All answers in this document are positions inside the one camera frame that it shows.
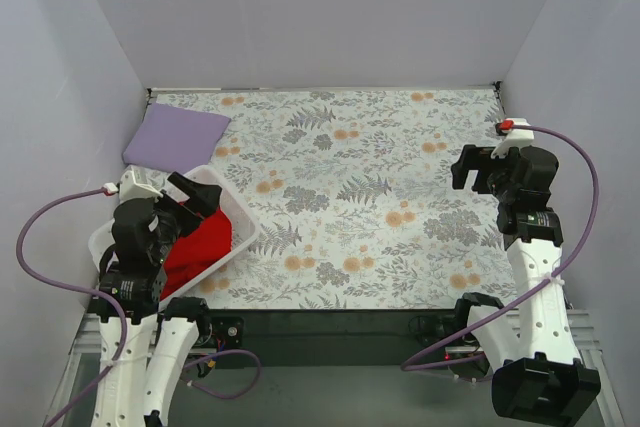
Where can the white plastic basket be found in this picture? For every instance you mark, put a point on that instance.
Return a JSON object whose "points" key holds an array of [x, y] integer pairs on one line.
{"points": [[245, 226]]}

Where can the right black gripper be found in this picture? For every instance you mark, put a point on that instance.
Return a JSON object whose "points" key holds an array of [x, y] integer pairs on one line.
{"points": [[483, 170]]}

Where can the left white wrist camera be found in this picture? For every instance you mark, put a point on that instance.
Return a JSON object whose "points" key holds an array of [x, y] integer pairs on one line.
{"points": [[132, 185]]}

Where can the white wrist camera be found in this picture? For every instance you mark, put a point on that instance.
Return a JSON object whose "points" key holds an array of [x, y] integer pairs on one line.
{"points": [[132, 185], [514, 132]]}

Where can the red t shirt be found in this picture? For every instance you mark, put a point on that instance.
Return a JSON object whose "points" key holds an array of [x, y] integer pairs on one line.
{"points": [[192, 255]]}

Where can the aluminium frame rail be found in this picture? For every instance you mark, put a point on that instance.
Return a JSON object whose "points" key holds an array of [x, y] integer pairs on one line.
{"points": [[334, 336]]}

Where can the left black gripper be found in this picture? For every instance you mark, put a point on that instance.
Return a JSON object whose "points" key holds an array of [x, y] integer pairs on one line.
{"points": [[185, 203]]}

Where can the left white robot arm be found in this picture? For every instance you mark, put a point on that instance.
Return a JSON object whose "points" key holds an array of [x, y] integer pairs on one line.
{"points": [[144, 345]]}

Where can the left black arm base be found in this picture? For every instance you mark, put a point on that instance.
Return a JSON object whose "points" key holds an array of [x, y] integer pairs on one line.
{"points": [[225, 332]]}

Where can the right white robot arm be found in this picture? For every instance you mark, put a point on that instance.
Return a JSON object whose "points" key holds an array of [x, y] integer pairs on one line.
{"points": [[538, 374]]}

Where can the folded lavender t shirt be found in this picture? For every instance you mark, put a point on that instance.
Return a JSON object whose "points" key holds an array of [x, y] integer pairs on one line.
{"points": [[172, 139]]}

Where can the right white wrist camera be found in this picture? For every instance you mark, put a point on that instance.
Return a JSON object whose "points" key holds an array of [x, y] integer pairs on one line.
{"points": [[514, 132]]}

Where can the floral patterned table cloth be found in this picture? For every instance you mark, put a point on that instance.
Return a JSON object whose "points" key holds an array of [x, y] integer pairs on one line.
{"points": [[352, 192]]}

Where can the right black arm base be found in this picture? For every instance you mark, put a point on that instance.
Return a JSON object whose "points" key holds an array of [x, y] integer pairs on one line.
{"points": [[430, 329]]}

